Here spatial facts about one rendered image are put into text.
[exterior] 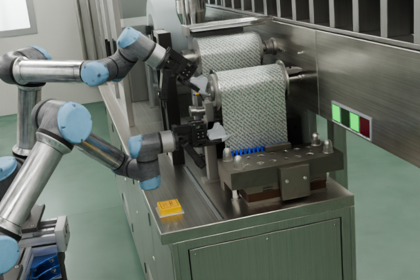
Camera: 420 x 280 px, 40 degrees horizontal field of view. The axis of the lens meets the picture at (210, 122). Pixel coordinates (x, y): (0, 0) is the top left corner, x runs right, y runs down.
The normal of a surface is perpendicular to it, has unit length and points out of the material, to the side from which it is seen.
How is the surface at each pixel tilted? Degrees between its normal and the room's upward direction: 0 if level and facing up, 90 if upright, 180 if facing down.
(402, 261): 0
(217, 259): 90
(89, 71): 90
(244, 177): 90
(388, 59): 90
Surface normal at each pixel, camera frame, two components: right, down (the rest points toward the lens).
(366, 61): -0.96, 0.16
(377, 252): -0.09, -0.96
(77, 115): 0.78, 0.01
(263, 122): 0.25, 0.24
